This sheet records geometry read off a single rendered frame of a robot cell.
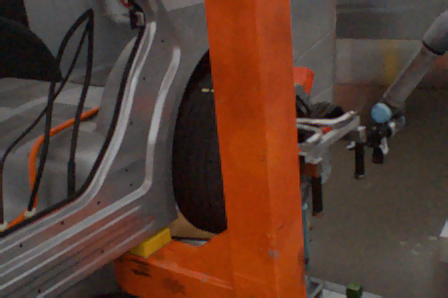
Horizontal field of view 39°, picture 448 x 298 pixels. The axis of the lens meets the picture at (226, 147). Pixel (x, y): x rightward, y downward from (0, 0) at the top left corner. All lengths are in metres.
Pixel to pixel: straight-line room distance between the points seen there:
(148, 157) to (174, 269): 0.37
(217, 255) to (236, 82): 0.58
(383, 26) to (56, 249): 3.35
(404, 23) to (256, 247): 3.15
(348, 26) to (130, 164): 2.97
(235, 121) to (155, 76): 0.49
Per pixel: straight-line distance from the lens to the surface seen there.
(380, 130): 2.51
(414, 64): 2.43
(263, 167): 1.66
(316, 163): 2.07
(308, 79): 2.42
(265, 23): 1.58
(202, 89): 2.30
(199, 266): 2.01
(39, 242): 1.85
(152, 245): 2.16
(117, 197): 2.02
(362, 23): 4.70
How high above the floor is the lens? 1.73
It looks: 20 degrees down
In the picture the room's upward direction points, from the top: 6 degrees counter-clockwise
